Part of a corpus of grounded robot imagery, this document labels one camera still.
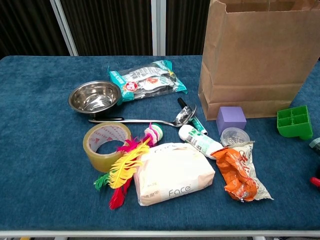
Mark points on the white green tube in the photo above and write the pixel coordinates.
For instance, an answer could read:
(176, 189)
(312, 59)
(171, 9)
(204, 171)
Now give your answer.
(197, 141)

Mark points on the white Face tissue pack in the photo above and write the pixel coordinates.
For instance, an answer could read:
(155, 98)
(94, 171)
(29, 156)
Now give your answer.
(172, 175)

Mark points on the colourful feather shuttlecock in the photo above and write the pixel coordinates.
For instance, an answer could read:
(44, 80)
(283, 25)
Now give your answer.
(125, 167)

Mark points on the orange snack packet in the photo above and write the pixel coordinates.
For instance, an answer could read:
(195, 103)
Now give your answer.
(237, 172)

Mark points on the brown paper bag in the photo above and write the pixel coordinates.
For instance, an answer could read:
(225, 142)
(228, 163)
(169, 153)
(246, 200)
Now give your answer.
(250, 50)

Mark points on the stainless steel ladle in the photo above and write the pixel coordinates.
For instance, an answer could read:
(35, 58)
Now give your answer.
(185, 117)

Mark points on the green marker with black cap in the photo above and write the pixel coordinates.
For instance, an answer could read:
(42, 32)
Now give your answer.
(200, 125)

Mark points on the teal clear snack packet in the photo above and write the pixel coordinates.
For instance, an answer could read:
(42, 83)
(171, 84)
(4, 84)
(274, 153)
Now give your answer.
(147, 80)

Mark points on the stainless steel bowl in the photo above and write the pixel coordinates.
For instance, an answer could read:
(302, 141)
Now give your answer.
(95, 100)

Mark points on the purple foam cube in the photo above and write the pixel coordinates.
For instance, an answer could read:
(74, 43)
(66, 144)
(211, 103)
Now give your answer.
(231, 120)

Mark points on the clear packing tape roll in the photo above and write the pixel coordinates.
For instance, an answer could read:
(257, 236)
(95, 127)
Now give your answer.
(100, 162)

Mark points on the clear round pin box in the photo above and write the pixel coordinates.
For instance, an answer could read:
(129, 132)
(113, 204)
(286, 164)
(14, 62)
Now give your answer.
(235, 136)

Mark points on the dark pleated curtain panel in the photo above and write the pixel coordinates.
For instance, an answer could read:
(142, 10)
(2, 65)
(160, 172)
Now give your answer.
(110, 25)
(25, 25)
(187, 25)

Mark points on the blue table cloth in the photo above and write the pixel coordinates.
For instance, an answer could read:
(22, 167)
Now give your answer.
(37, 125)

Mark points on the green plastic grid tray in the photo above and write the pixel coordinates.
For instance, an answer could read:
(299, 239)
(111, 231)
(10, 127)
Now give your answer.
(295, 125)

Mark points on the red plastic clip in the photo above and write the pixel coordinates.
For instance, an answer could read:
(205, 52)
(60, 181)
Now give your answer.
(315, 182)

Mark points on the white partition frame post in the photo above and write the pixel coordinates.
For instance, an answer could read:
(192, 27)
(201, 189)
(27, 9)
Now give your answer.
(158, 27)
(65, 27)

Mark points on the white table frame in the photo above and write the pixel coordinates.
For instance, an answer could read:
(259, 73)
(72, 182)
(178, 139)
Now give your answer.
(150, 233)

